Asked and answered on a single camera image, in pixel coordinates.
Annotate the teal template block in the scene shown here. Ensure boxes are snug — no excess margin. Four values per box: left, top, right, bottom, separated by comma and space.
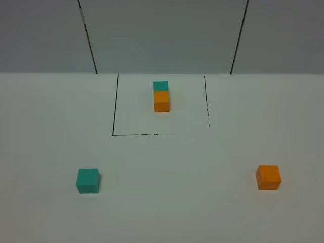
153, 80, 169, 92

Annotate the orange template block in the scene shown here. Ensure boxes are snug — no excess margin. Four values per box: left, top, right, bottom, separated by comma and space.
154, 91, 170, 112

